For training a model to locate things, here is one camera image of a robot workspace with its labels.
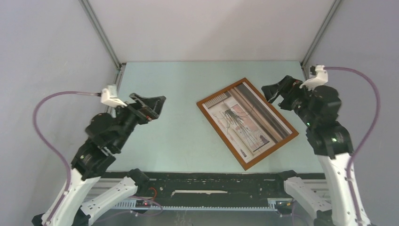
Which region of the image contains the right corner metal post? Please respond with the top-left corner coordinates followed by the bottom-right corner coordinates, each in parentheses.
top-left (300, 0), bottom-right (343, 79)

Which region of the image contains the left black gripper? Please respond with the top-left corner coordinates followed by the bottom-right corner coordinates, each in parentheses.
top-left (111, 93), bottom-right (165, 152)

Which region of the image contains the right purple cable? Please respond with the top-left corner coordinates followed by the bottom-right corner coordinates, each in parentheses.
top-left (324, 66), bottom-right (382, 225)

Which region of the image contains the aluminium rail frame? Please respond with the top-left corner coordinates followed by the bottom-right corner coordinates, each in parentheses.
top-left (64, 178), bottom-right (356, 226)

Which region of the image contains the left corner metal post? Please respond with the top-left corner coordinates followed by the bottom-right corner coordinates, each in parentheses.
top-left (78, 0), bottom-right (125, 114)

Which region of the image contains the small green circuit board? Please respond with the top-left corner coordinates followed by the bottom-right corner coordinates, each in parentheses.
top-left (135, 200), bottom-right (152, 208)

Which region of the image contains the printed photo sheet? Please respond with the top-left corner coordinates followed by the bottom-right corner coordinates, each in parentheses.
top-left (202, 81), bottom-right (294, 164)

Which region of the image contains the wooden picture frame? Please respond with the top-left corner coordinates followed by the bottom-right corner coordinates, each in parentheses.
top-left (196, 77), bottom-right (300, 171)

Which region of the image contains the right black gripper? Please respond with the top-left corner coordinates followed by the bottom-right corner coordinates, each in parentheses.
top-left (262, 74), bottom-right (317, 127)

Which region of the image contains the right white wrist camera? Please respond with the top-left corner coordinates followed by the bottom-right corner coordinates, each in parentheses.
top-left (300, 65), bottom-right (328, 90)

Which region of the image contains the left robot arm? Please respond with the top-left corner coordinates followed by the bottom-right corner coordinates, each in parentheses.
top-left (32, 93), bottom-right (166, 226)

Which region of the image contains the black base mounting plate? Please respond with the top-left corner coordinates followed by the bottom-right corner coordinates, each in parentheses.
top-left (124, 171), bottom-right (315, 209)

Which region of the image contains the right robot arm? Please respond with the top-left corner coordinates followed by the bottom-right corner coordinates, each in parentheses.
top-left (261, 75), bottom-right (372, 226)

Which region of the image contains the corner metal post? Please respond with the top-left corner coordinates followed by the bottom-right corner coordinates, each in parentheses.
top-left (300, 0), bottom-right (343, 79)
top-left (78, 0), bottom-right (125, 114)

